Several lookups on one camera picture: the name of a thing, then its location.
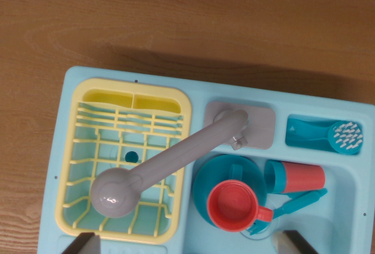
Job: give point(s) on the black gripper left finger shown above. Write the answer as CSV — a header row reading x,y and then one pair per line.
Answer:
x,y
85,245

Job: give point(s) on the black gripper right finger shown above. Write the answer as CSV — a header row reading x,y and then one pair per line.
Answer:
x,y
296,245

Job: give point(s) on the light blue toy sink unit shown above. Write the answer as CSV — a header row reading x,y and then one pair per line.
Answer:
x,y
199,96

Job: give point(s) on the teal plastic fork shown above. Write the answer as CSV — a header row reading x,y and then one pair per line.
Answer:
x,y
301,201

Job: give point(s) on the red tumbler with teal rim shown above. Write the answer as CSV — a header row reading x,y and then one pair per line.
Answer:
x,y
301,178

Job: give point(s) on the red plastic mug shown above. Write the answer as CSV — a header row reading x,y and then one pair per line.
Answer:
x,y
231,207

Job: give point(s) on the teal plastic plate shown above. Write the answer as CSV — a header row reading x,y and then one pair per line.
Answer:
x,y
205,183

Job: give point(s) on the teal dish brush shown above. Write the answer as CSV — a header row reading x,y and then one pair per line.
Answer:
x,y
310,134

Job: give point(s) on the grey toy faucet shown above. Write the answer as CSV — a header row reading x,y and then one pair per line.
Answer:
x,y
175,154

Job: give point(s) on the yellow dish drying rack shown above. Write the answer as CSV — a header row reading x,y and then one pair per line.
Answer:
x,y
181,99

